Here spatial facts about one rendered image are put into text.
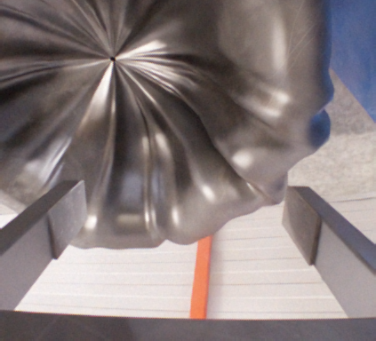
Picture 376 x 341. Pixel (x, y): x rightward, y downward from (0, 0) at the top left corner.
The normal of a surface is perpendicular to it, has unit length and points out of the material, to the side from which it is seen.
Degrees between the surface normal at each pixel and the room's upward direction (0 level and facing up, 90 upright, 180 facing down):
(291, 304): 90
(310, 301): 90
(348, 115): 0
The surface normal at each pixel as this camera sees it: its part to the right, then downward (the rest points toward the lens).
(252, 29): -0.85, 0.41
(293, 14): -0.41, 0.54
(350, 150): -0.13, 0.62
